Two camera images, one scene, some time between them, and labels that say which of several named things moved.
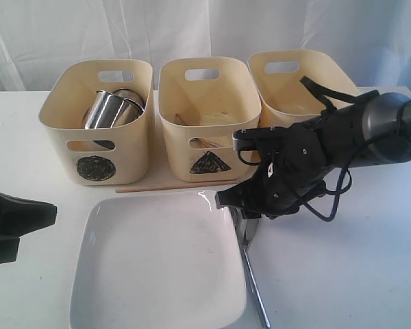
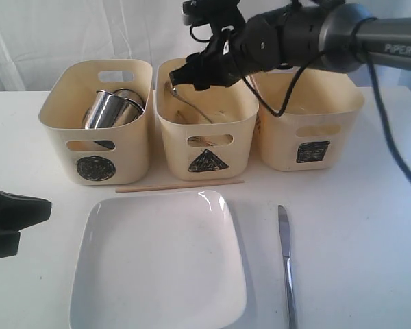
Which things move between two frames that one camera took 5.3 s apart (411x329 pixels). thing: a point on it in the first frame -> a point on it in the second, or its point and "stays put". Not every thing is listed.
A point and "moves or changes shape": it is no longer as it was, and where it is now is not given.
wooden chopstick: [200, 141] moves or changes shape
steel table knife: [251, 274] -> [285, 242]
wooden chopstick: [148, 188] stays put
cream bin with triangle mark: [203, 102] stays put
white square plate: [160, 260] stays put
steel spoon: [238, 221] -> [172, 90]
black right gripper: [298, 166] -> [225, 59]
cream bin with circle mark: [97, 156] stays put
